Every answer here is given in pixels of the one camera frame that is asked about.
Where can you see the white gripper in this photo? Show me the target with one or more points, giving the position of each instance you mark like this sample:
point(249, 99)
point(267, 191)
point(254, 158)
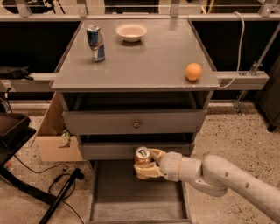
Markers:
point(170, 164)

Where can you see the orange soda can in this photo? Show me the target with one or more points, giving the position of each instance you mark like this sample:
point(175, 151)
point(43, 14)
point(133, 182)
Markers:
point(142, 160)

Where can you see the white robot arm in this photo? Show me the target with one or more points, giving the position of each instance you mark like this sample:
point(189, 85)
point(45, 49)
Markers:
point(212, 175)

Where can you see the grey top drawer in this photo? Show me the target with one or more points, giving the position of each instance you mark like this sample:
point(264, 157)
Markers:
point(135, 121)

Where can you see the grey open bottom drawer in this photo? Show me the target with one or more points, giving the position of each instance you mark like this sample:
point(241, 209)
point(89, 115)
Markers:
point(118, 196)

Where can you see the grey middle drawer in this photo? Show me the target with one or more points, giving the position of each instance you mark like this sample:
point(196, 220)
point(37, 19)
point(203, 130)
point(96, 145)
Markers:
point(119, 151)

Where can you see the grey drawer cabinet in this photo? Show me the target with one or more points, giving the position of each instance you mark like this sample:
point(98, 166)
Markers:
point(147, 75)

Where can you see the blue silver energy drink can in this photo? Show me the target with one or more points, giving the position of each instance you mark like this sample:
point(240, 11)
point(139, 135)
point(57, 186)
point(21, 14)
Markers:
point(95, 42)

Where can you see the orange fruit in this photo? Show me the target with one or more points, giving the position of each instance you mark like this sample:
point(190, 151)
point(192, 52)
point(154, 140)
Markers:
point(193, 71)

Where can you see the cardboard box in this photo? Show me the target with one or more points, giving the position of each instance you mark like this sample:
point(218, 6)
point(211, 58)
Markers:
point(55, 142)

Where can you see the white paper bowl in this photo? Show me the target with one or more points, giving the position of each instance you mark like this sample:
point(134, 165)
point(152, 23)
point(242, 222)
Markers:
point(131, 32)

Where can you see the metal railing frame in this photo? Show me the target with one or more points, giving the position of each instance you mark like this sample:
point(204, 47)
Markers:
point(195, 10)

